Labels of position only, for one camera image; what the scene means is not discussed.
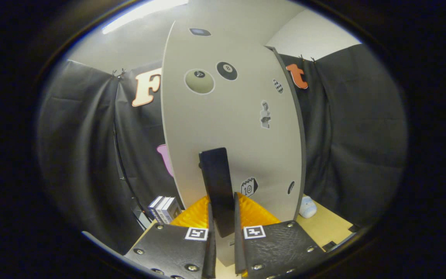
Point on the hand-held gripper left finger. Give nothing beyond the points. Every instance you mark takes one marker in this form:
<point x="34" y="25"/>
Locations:
<point x="211" y="255"/>

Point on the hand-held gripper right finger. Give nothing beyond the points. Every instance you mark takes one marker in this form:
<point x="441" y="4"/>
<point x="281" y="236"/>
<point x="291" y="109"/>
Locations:
<point x="239" y="252"/>

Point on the white cabinet door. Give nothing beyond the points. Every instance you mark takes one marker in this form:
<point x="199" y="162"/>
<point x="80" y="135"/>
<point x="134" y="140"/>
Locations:
<point x="227" y="128"/>

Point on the white book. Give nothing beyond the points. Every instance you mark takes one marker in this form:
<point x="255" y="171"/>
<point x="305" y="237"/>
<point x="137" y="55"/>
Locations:
<point x="162" y="209"/>

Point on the small white rounded object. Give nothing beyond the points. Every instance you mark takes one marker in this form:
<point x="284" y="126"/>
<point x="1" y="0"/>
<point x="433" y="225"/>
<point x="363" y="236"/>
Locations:
<point x="307" y="207"/>

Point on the dark grey cabinet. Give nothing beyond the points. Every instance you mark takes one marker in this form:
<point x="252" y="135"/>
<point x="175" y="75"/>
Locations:
<point x="304" y="155"/>

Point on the black backdrop cloth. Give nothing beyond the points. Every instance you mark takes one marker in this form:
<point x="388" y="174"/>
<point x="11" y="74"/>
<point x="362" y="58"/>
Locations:
<point x="76" y="147"/>

